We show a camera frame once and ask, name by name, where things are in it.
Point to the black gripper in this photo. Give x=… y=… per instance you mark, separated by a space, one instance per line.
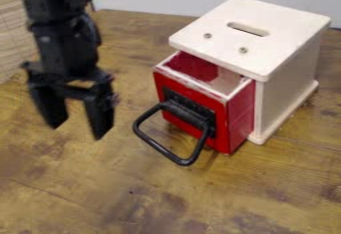
x=67 y=72

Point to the red drawer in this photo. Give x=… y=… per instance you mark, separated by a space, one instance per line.
x=218 y=89

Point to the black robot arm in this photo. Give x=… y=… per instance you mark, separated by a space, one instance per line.
x=46 y=10

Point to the white wooden box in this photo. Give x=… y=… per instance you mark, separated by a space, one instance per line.
x=269 y=43

